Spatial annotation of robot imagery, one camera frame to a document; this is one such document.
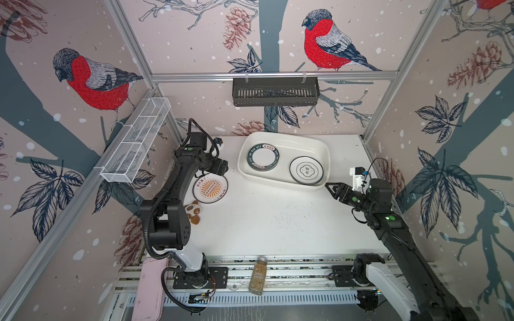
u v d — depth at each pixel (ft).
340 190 2.26
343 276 2.39
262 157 3.52
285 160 3.60
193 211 2.88
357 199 2.16
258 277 2.29
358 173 2.32
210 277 2.39
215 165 2.56
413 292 1.54
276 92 3.42
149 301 2.23
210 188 3.24
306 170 3.41
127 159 2.37
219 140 2.67
